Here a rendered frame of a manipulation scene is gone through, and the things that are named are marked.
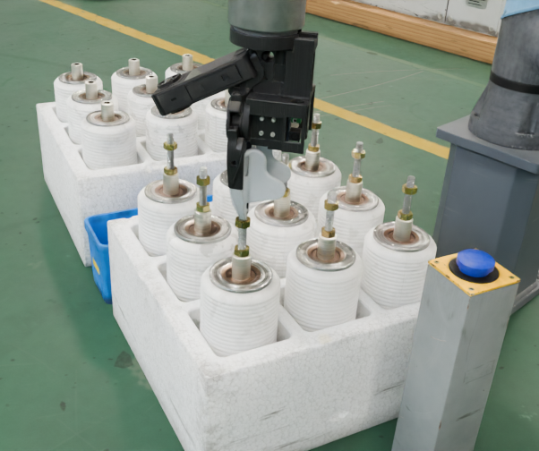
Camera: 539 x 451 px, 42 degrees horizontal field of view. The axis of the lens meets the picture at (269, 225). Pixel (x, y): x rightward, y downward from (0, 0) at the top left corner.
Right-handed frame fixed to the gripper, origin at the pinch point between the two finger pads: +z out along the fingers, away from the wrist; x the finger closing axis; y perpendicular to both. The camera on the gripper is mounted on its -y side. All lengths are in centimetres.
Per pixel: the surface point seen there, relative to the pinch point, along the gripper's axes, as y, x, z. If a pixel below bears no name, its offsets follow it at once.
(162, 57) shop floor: -61, 164, 35
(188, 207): -10.2, 15.8, 9.9
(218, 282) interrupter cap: -1.5, -2.5, 9.1
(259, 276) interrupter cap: 2.8, -0.1, 9.2
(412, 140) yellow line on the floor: 25, 114, 35
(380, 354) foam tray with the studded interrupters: 18.5, 3.9, 21.2
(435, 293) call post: 22.8, -3.1, 6.1
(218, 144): -15, 52, 16
